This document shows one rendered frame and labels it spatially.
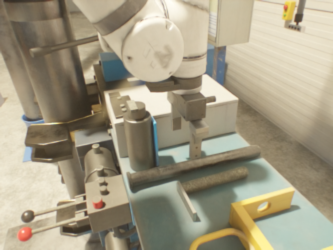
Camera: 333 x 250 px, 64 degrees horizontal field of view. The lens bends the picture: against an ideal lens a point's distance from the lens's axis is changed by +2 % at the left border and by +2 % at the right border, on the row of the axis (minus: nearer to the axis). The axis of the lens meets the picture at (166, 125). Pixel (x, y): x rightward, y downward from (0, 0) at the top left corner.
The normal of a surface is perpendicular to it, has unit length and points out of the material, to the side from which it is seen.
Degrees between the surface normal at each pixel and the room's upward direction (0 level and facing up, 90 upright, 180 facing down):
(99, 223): 90
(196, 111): 90
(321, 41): 90
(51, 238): 0
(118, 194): 0
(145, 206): 0
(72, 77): 90
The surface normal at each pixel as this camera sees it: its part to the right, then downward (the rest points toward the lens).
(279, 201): 0.29, 0.50
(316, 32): -0.95, 0.20
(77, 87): 0.88, 0.22
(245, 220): -0.04, -0.85
